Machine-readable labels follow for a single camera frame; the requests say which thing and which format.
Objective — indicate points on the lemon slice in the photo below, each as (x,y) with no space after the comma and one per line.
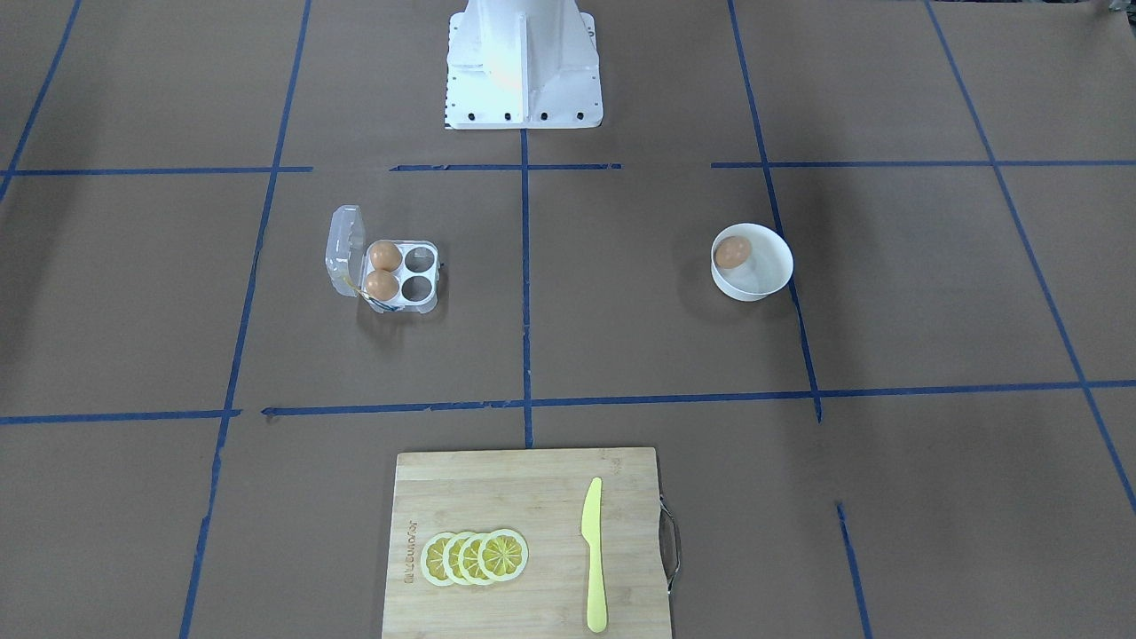
(504,555)
(452,558)
(469,562)
(434,560)

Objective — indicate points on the clear plastic egg carton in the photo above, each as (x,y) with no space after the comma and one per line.
(347,265)

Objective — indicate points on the brown egg from bowl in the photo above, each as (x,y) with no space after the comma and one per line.
(732,252)

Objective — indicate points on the white round bowl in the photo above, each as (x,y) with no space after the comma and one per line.
(768,270)

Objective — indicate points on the bamboo cutting board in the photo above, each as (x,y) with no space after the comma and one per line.
(542,543)

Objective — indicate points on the brown egg in carton front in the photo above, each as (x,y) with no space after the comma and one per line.
(381,285)

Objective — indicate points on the brown egg in carton rear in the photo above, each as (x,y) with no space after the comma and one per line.
(385,256)

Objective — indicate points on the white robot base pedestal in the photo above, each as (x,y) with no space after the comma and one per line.
(522,65)

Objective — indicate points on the yellow plastic knife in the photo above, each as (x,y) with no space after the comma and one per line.
(596,613)

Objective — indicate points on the brown egg in carton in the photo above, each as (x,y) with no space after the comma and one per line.
(385,256)
(381,285)

